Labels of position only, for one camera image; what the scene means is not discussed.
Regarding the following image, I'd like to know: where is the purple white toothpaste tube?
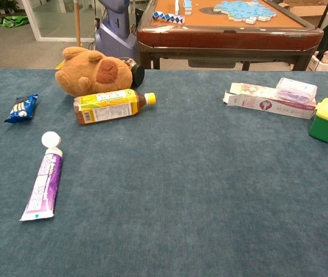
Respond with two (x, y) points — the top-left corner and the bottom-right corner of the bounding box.
(19, 131), (64, 222)

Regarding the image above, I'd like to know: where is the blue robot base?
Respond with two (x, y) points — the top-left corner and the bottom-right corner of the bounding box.
(94, 0), (140, 63)

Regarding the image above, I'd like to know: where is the blue felt table cover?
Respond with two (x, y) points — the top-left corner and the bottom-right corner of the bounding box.
(0, 68), (328, 277)

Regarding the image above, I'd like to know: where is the white pink carton box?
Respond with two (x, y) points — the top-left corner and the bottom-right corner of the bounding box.
(222, 82), (317, 120)

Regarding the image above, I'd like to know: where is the tea bottle yellow label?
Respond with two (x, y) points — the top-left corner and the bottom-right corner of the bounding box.
(73, 88), (156, 125)

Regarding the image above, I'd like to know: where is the brown plush toy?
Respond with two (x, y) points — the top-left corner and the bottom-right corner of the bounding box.
(54, 46), (133, 98)

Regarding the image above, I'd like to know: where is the brown mahjong table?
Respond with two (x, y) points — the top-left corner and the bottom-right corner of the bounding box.
(136, 0), (325, 72)

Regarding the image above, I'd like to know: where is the blue white snake puzzle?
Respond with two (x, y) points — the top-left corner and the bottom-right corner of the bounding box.
(152, 11), (185, 24)

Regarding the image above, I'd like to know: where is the purple plastic wrapped pack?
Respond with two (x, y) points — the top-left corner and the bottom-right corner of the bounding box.
(275, 77), (318, 103)

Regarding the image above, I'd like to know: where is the wooden pole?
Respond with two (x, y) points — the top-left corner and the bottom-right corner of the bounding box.
(73, 0), (82, 48)

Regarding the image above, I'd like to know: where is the blue cookie packet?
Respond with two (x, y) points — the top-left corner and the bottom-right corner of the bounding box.
(4, 93), (40, 125)

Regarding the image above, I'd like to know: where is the blue mahjong tile pile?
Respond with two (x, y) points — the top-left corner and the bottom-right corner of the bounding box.
(213, 0), (277, 25)

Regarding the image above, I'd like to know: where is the cardboard box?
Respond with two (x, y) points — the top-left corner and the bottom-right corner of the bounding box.
(278, 0), (328, 28)

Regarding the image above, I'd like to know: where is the green bag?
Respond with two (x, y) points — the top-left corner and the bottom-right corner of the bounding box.
(0, 16), (29, 28)

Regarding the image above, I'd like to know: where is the white glass door frame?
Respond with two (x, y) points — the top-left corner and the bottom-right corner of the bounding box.
(21, 0), (98, 42)

